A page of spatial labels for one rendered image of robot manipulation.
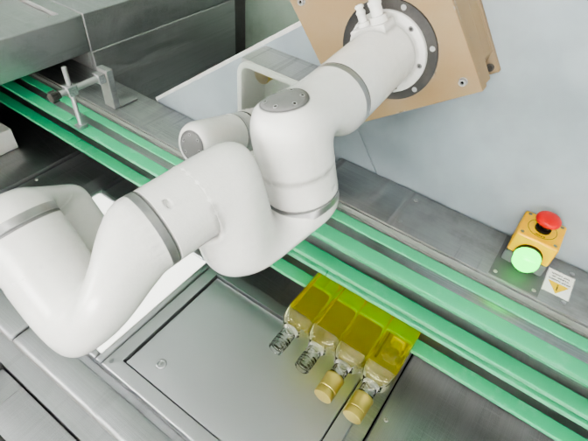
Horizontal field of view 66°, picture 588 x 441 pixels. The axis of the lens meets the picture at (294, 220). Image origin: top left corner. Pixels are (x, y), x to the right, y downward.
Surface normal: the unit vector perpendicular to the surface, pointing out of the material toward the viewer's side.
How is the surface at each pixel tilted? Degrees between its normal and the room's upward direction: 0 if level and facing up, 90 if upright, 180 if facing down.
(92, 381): 90
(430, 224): 90
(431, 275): 90
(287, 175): 26
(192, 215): 77
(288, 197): 19
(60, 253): 101
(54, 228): 115
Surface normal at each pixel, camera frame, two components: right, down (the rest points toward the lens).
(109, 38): 0.82, 0.45
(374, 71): 0.59, -0.19
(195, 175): 0.07, -0.57
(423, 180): -0.58, 0.55
